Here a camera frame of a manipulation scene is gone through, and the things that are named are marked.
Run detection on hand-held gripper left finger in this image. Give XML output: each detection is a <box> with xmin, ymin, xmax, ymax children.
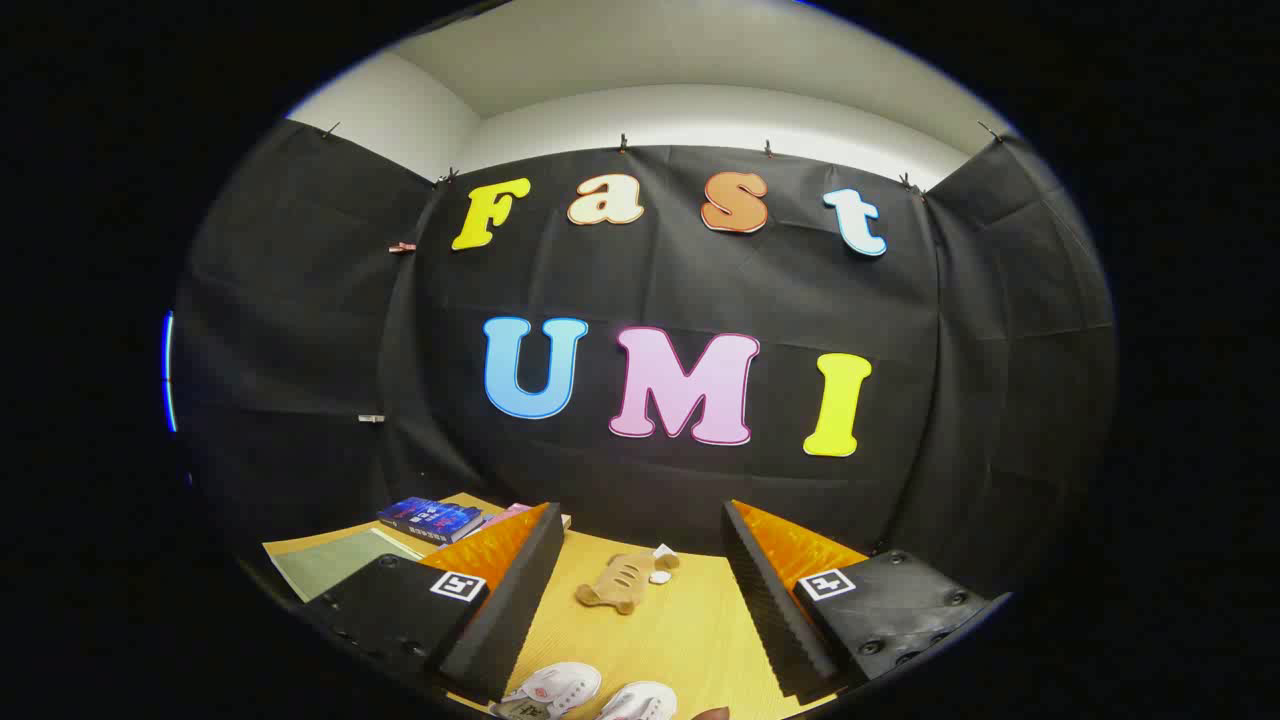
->
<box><xmin>305</xmin><ymin>502</ymin><xmax>566</xmax><ymax>701</ymax></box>

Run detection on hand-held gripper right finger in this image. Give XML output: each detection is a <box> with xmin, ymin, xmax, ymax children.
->
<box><xmin>722</xmin><ymin>500</ymin><xmax>1011</xmax><ymax>703</ymax></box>

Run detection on white canvas shoe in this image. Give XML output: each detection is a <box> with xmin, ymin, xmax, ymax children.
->
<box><xmin>490</xmin><ymin>661</ymin><xmax>603</xmax><ymax>720</ymax></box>
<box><xmin>597</xmin><ymin>681</ymin><xmax>678</xmax><ymax>720</ymax></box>

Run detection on green fabric storage box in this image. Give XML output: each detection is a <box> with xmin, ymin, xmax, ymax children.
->
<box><xmin>262</xmin><ymin>527</ymin><xmax>426</xmax><ymax>604</ymax></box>

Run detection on pink cover book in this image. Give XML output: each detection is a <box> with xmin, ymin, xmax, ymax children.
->
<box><xmin>485</xmin><ymin>503</ymin><xmax>573</xmax><ymax>531</ymax></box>

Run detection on dark blue book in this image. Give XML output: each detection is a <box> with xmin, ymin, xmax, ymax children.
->
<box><xmin>377</xmin><ymin>497</ymin><xmax>486</xmax><ymax>544</ymax></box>

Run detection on brown bread plush toy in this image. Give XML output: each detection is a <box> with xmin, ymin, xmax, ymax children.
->
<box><xmin>575</xmin><ymin>543</ymin><xmax>681</xmax><ymax>615</ymax></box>

